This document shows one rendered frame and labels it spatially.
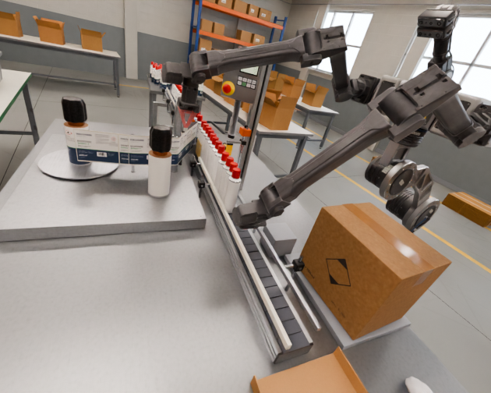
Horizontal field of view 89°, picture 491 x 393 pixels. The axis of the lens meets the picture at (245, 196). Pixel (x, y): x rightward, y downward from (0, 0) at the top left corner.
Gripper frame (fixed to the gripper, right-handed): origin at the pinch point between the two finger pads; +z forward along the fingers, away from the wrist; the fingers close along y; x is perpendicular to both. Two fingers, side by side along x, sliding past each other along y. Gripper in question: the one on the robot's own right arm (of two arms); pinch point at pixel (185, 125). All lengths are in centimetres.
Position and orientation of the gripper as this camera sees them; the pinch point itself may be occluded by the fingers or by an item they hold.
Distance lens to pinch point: 103.4
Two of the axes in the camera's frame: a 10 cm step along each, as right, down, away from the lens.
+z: -2.3, 8.4, 4.9
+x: 9.0, -0.1, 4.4
